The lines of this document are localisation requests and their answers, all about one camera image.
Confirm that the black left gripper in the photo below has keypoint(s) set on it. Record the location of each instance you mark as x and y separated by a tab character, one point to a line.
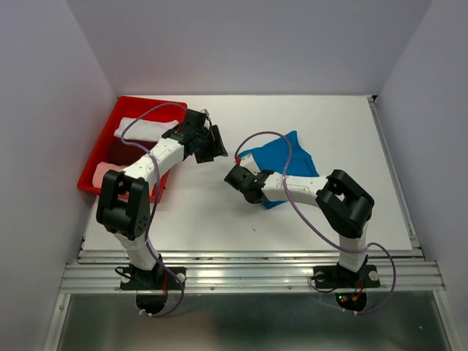
216	148

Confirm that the blue t shirt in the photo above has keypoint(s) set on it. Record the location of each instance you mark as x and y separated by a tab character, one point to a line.
289	161

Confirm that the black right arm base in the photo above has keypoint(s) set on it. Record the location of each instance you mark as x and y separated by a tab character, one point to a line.
332	277

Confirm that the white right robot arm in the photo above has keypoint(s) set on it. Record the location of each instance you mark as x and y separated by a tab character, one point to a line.
346	206

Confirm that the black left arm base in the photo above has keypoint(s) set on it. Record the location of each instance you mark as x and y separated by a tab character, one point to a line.
135	279

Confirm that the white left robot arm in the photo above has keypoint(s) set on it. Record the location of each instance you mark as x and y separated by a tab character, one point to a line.
124	202

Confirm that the white rolled t shirt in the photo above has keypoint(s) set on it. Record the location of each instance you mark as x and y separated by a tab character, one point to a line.
143	130

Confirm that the red plastic tray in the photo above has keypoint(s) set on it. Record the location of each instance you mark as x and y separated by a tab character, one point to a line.
131	107

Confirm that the maroon rolled t shirt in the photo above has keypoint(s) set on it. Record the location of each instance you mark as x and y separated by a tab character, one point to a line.
121	154

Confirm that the aluminium frame rail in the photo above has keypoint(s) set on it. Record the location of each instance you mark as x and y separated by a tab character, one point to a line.
248	272

